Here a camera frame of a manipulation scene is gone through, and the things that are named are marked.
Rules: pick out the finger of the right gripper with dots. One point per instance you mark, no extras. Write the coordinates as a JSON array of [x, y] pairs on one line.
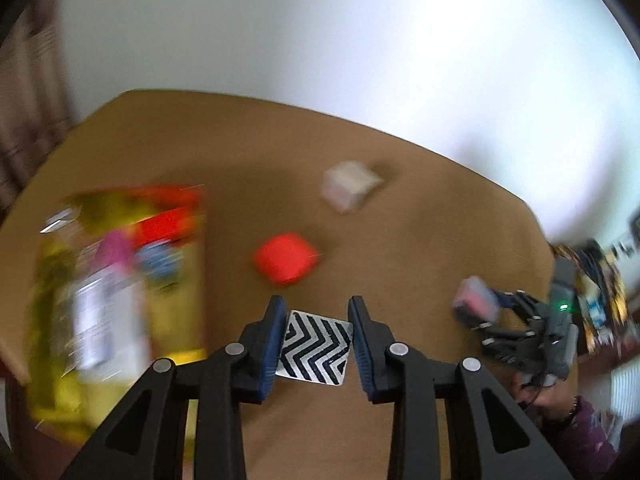
[[510, 347], [519, 302]]

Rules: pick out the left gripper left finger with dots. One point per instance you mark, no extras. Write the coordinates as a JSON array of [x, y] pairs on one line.
[[143, 436]]

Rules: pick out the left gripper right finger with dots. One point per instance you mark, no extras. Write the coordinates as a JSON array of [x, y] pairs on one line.
[[489, 436]]

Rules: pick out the clear box with red item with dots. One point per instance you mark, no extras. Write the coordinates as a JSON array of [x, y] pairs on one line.
[[475, 303]]

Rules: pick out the black white zigzag box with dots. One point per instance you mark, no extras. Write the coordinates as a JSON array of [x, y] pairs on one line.
[[315, 349]]

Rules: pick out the blue patterned tin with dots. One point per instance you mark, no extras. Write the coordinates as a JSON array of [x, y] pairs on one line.
[[160, 264]]

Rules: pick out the silver metal hole punch pliers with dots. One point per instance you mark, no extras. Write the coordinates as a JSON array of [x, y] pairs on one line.
[[60, 220]]

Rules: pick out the right forearm purple sleeve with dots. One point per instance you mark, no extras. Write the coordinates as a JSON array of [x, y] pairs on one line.
[[580, 442]]

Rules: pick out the person right hand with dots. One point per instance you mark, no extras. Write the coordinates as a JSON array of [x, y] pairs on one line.
[[556, 402]]

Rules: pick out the cluttered side shelf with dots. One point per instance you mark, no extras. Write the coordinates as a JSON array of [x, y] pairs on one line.
[[600, 307]]

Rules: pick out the clear plastic labelled box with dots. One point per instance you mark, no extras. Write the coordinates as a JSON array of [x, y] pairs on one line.
[[110, 337]]

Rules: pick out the red rounded square case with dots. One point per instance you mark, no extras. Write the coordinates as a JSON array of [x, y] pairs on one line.
[[285, 259]]

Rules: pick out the gold toffee tin box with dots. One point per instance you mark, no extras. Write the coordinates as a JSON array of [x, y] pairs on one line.
[[64, 404]]

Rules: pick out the red rectangular block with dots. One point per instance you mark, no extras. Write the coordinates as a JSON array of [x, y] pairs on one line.
[[168, 226]]

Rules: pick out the pink eraser block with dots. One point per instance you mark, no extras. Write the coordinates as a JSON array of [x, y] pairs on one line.
[[114, 251]]

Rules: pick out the beige cardboard cube box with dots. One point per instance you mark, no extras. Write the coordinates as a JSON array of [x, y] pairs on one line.
[[345, 185]]

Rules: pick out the beige patterned curtain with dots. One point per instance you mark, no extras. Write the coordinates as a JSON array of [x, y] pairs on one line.
[[36, 115]]

